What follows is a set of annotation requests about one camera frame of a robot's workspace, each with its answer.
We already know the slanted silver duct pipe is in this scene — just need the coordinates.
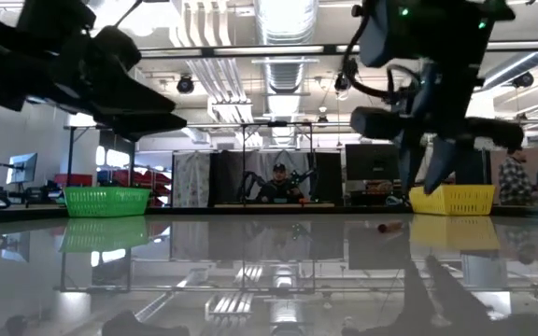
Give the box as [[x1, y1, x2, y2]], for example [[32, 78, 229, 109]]
[[481, 50, 538, 92]]

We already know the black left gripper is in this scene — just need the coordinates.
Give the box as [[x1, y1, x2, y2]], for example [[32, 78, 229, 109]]
[[0, 26, 188, 144]]

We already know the wooden background table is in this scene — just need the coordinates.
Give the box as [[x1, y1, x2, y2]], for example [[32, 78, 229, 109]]
[[213, 202, 335, 209]]

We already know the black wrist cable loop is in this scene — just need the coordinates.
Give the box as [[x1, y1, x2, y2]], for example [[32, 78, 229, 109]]
[[342, 58, 422, 102]]

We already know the black metal cell frame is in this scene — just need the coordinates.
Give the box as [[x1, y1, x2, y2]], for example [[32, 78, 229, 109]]
[[65, 119, 538, 209]]

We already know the large black monitor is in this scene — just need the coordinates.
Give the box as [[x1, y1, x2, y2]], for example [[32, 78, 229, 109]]
[[345, 143, 404, 182]]

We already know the rack with red bins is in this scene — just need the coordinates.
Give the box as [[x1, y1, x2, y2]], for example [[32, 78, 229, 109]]
[[96, 167, 173, 208]]

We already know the overhead beam with light strips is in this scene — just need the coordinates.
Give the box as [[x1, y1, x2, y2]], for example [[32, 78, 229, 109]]
[[137, 41, 538, 60]]

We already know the small computer monitor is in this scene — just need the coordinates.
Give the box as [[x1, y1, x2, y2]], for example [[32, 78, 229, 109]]
[[6, 152, 38, 186]]

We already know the black curtain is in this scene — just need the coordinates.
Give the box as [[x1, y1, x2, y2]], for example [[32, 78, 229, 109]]
[[207, 149, 247, 208]]

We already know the yellow plastic basket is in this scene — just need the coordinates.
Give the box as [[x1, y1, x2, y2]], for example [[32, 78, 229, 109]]
[[408, 184, 497, 217]]

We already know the green plastic basket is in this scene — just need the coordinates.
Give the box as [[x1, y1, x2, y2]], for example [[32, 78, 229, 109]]
[[63, 186, 152, 218]]

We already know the black partition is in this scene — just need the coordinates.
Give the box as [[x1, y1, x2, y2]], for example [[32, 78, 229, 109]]
[[455, 148, 492, 186]]

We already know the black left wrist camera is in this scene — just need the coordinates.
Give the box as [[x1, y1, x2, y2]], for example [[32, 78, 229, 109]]
[[92, 25, 143, 71]]

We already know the black panel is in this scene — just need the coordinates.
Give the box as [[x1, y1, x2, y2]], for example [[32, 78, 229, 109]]
[[313, 151, 344, 206]]

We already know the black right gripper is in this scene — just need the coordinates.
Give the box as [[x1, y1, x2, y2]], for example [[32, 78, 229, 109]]
[[349, 63, 526, 196]]

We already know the black aluminium table frame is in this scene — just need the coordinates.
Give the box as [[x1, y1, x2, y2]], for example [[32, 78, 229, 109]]
[[0, 204, 538, 224]]

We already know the red storage bin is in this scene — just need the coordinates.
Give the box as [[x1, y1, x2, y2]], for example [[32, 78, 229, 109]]
[[53, 173, 93, 188]]

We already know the white patterned curtain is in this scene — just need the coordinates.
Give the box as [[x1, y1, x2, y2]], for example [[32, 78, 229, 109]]
[[172, 151, 211, 208]]

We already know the silver ventilation duct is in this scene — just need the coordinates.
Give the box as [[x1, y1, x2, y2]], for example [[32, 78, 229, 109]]
[[255, 0, 319, 94]]

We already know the grey curtain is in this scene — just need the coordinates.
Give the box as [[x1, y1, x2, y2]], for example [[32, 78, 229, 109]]
[[245, 149, 315, 197]]

